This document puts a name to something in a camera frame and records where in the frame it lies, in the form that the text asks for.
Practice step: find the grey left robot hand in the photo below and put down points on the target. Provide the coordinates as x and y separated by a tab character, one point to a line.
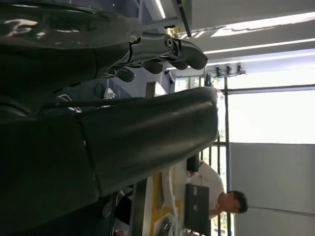
147	136

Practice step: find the steel table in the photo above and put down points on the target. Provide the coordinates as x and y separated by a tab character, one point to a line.
147	211

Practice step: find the person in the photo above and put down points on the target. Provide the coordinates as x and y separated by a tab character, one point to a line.
211	182

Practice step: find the dark grey laptop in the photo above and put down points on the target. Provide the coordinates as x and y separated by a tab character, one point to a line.
196	208

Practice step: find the small yellow object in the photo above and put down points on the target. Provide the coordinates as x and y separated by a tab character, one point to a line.
173	31

